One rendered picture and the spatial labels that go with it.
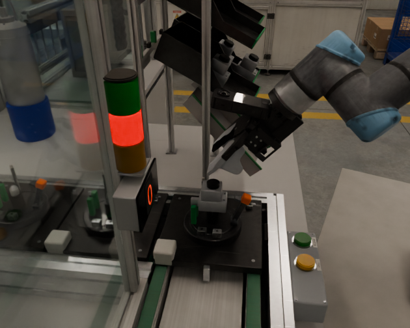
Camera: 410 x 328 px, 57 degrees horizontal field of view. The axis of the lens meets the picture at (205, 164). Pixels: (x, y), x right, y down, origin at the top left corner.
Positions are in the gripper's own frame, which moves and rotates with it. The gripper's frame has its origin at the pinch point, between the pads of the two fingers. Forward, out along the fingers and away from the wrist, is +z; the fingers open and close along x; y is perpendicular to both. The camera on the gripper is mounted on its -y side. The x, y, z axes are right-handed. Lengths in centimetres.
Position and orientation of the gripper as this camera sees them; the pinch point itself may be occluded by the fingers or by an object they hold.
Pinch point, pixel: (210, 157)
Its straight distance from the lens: 81.9
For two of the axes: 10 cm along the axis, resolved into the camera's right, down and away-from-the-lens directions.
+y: 7.6, 5.9, 2.8
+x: 1.2, -5.5, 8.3
